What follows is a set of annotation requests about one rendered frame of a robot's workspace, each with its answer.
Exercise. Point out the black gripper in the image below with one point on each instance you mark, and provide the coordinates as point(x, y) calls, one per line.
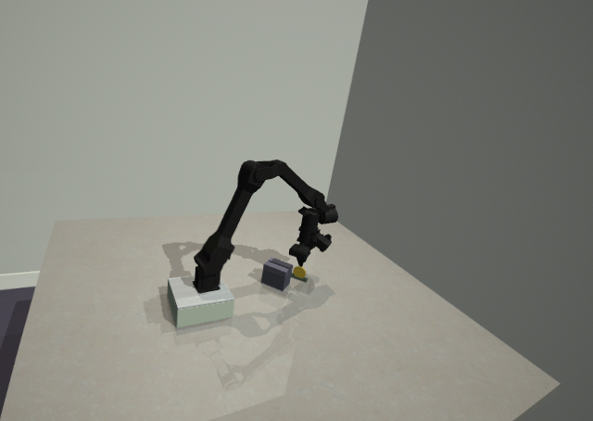
point(302, 251)

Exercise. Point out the gold coin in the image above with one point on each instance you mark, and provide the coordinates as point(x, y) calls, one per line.
point(299, 272)

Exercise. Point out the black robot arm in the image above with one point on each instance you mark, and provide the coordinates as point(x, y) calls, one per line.
point(251, 177)

